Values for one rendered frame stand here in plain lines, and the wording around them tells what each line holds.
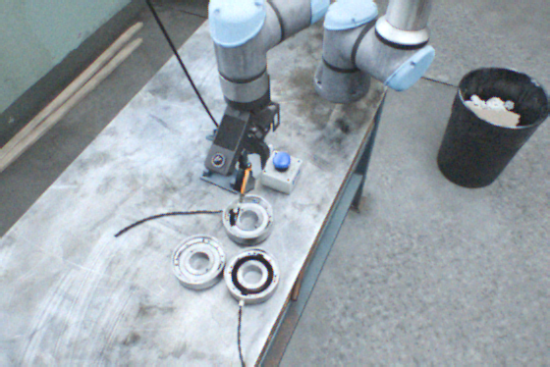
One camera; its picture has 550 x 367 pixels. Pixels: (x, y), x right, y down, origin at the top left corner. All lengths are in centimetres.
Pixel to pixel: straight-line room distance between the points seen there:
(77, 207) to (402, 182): 142
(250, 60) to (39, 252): 62
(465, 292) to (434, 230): 28
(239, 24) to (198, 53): 75
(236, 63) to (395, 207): 143
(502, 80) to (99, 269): 168
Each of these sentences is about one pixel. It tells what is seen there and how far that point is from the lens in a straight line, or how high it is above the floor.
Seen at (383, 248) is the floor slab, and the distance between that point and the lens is 186.
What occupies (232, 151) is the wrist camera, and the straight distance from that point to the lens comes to 72.
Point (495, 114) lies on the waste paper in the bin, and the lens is 195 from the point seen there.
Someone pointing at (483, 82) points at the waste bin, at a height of 37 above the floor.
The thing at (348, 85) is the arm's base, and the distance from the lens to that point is 115.
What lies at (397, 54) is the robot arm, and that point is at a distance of 100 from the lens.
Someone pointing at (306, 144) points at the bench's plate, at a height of 80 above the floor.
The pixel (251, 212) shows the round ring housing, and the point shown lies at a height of 82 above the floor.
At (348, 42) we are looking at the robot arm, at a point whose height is 98.
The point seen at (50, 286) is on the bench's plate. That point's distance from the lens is 100.
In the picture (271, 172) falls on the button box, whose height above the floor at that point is 84.
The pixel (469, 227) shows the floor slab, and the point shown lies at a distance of 201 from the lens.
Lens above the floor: 161
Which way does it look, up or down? 54 degrees down
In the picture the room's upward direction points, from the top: 2 degrees counter-clockwise
